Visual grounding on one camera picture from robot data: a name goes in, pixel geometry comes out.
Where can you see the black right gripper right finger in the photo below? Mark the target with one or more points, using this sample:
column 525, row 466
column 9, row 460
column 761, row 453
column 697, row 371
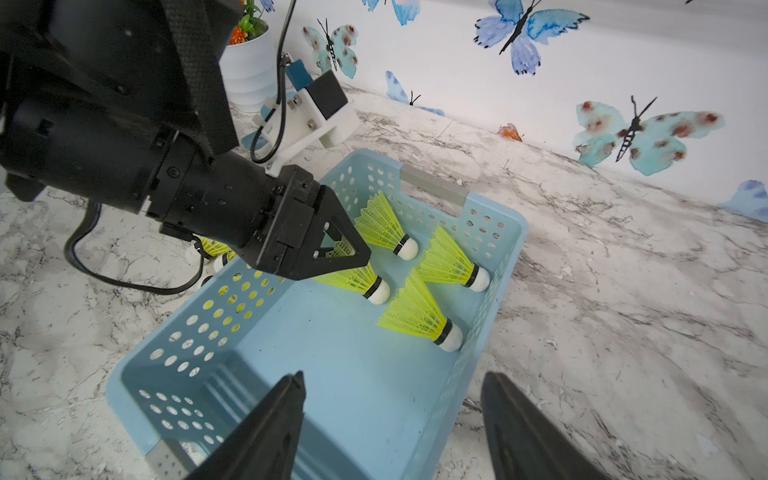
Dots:
column 522, row 442

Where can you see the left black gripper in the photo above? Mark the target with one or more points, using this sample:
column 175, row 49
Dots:
column 304, row 231

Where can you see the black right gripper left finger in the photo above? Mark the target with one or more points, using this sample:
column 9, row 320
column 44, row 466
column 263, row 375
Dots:
column 265, row 443

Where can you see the yellow shuttlecock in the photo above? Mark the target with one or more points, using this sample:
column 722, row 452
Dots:
column 216, row 254
column 444, row 262
column 361, row 280
column 379, row 226
column 415, row 312

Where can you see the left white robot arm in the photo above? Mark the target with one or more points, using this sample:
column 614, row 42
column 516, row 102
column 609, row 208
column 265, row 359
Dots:
column 123, row 103

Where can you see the light blue perforated storage box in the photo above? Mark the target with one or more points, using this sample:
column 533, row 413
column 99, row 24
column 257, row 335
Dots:
column 379, row 405

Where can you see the white pot with artificial plant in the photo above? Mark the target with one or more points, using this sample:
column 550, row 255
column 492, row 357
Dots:
column 248, row 64

